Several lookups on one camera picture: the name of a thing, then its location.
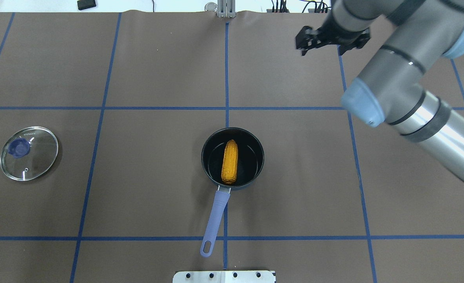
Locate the yellow toy corn cob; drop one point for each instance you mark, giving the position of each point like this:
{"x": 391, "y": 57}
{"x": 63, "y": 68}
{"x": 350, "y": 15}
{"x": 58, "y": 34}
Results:
{"x": 229, "y": 170}

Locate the dark blue saucepan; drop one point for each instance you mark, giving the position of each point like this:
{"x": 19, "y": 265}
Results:
{"x": 251, "y": 162}

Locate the glass pot lid blue knob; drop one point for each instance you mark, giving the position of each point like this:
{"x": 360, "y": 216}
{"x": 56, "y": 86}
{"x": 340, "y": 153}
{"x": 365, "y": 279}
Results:
{"x": 29, "y": 153}

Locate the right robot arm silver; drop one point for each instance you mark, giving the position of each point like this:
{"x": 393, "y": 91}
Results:
{"x": 387, "y": 90}

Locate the small black square pad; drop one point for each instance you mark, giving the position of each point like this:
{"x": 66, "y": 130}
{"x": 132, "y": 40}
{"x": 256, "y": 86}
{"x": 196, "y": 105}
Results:
{"x": 85, "y": 4}

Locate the white pedestal column base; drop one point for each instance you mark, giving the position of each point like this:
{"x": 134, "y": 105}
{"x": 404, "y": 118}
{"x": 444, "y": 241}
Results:
{"x": 225, "y": 276}

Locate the aluminium frame post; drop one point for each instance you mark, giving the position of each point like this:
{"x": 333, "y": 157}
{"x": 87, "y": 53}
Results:
{"x": 226, "y": 9}

